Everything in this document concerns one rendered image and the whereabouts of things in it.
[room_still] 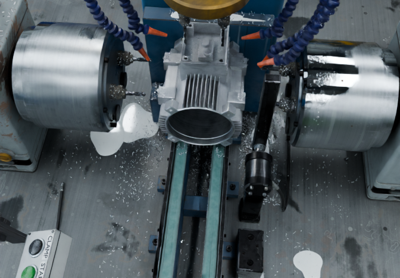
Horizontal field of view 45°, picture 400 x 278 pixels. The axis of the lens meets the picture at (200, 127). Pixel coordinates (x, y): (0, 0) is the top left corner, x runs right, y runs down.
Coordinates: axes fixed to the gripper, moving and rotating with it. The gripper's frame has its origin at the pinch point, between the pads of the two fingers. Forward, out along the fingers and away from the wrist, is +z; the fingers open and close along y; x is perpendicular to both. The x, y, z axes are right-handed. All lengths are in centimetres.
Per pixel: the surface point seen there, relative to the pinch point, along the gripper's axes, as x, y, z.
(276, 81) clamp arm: -45, 28, 10
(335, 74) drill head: -53, 38, 24
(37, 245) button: -0.7, 0.1, 7.3
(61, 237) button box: -3.4, 2.3, 10.0
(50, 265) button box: -3.4, -3.2, 9.0
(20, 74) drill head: 7.4, 34.8, -2.6
